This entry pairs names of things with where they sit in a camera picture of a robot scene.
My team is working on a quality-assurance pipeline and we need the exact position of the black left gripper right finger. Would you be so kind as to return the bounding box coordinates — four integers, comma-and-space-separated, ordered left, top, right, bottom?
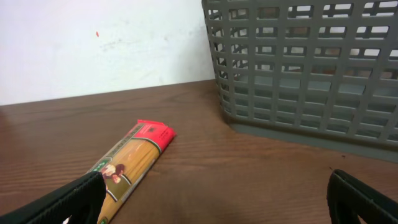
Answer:
326, 169, 397, 224

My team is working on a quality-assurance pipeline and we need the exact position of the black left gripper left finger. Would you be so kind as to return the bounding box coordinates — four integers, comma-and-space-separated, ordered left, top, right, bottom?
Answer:
1, 171, 106, 224

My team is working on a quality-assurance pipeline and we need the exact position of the grey plastic basket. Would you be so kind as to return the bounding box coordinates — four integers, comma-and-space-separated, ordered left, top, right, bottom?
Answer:
201, 0, 397, 162

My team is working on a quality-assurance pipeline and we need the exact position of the orange spaghetti packet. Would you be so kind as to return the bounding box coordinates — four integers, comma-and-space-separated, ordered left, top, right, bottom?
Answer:
89, 119, 176, 224

